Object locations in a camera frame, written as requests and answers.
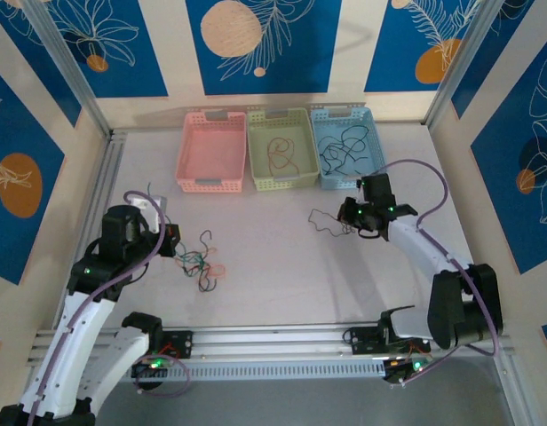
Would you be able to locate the light blue perforated plastic basket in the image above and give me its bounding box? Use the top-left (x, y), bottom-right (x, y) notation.
top-left (308, 106), bottom-right (389, 191)

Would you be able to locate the pink perforated plastic basket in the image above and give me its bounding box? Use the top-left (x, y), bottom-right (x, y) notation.
top-left (174, 110), bottom-right (249, 194)

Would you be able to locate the pale green perforated plastic basket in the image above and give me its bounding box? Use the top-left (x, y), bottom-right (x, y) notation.
top-left (245, 107), bottom-right (321, 193)

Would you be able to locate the controller board with green LED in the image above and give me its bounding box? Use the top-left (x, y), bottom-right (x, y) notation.
top-left (383, 357), bottom-right (428, 385)
top-left (131, 354), bottom-right (173, 379)

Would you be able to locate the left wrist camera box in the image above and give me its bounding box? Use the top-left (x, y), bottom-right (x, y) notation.
top-left (125, 193), bottom-right (169, 234)

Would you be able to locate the aluminium side rail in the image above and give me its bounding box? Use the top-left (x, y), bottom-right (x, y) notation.
top-left (55, 130), bottom-right (127, 332)

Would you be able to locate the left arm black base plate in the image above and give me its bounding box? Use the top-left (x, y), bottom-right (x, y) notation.
top-left (112, 329), bottom-right (194, 361)

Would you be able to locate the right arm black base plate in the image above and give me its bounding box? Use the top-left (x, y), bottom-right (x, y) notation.
top-left (347, 326), bottom-right (432, 356)

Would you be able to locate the blue floral wall panel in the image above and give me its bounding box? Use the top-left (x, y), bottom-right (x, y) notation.
top-left (0, 8), bottom-right (83, 129)
top-left (186, 0), bottom-right (344, 96)
top-left (36, 0), bottom-right (169, 99)
top-left (450, 0), bottom-right (547, 120)
top-left (364, 0), bottom-right (495, 94)
top-left (0, 64), bottom-right (67, 286)
top-left (471, 42), bottom-right (547, 275)

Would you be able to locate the long aluminium base rail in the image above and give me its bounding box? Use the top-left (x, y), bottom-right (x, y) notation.
top-left (27, 322), bottom-right (518, 370)

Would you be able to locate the grey slotted cable duct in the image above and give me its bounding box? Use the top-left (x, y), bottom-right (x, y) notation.
top-left (42, 361), bottom-right (390, 383)

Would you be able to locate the aluminium frame post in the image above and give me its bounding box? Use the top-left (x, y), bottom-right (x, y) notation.
top-left (20, 0), bottom-right (114, 139)
top-left (422, 0), bottom-right (511, 129)

